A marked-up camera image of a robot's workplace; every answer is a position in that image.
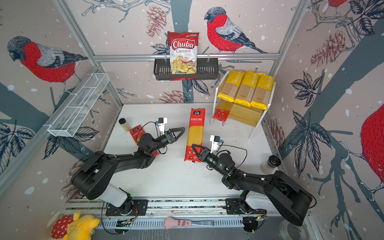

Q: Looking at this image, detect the pink handled scraper tool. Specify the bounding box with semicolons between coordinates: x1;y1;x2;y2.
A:
164;217;215;230

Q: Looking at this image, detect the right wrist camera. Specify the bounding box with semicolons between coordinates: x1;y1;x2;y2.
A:
210;135;224;153

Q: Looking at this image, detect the red spaghetti bag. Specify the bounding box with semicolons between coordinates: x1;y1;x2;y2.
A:
213;99;233;123
129;125;160;156
185;109;206;163

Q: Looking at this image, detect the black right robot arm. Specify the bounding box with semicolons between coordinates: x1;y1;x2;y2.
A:
192;144;314;226

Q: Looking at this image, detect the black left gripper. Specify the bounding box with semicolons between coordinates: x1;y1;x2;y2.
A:
148;128;184;155

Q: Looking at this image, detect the yellow plush toy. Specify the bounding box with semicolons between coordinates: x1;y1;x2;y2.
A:
63;212;100;240

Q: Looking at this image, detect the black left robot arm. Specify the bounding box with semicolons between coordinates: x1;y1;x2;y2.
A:
71;127;186;200

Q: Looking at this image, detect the wooden two-tier shelf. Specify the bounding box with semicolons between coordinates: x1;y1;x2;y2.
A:
211;70;267;140

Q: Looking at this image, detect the Chuba cassava chips bag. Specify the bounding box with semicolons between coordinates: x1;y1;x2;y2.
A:
168;32;199;74

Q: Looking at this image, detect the black hanging wire basket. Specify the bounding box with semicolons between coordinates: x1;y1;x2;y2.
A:
154;58;219;81

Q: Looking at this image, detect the yellow pasta bag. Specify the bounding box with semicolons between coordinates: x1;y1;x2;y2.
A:
234;70;259;107
250;73;275;111
218;70;245;103

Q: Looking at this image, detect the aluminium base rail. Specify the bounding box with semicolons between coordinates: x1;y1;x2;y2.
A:
64;196;310;230

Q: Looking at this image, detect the spice jar black lid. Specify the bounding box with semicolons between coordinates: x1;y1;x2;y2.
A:
261;155;282;175
119;118;131;132

